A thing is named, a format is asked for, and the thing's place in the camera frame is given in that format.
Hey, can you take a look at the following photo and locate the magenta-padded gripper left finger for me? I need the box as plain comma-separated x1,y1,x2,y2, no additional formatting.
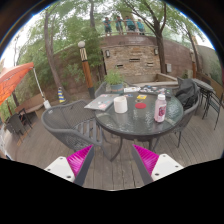
44,144,95,187

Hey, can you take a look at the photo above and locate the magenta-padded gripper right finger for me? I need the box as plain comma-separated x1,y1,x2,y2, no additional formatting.
131,143,184,186

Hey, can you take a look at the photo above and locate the pink juice bottle white cap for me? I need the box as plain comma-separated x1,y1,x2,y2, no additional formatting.
153,93,168,123

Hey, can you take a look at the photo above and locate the dark wicker chair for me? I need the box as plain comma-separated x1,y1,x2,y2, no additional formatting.
6,108,34,138

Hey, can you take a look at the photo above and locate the white canopy leg weight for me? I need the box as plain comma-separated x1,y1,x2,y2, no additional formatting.
42,99,52,110

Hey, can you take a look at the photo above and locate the flat round red coaster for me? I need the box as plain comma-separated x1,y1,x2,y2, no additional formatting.
134,102,147,110

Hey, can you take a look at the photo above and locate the blue yellow striped bollard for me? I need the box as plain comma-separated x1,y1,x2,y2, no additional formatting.
57,86,67,104

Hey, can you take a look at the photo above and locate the white ceramic mug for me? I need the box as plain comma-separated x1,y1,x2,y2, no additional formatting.
113,95,129,114

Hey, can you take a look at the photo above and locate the black laptop with stickers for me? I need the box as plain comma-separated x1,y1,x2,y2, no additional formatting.
138,85,173,98

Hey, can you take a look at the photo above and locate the silver laptop with stickers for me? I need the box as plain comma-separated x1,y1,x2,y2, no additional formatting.
83,93,120,112

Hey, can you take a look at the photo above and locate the black metal folding chair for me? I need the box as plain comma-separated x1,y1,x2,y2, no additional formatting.
203,91,224,131

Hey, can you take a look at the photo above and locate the white sticker sheet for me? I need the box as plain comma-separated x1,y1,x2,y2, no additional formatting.
123,86,141,94

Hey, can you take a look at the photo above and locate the dark side table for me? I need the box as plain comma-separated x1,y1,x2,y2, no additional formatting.
193,78,216,119

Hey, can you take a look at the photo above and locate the green plant in teal pot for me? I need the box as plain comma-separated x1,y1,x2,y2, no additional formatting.
103,69,126,95

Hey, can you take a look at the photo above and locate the orange canopy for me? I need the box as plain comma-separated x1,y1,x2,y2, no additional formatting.
0,61,35,106

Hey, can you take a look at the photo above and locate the person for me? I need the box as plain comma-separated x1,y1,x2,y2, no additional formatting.
135,18,146,36
102,16,113,37
123,15,137,34
114,15,124,35

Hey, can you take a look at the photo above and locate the wooden lamp post white globe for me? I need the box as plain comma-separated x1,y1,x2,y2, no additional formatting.
77,40,97,99

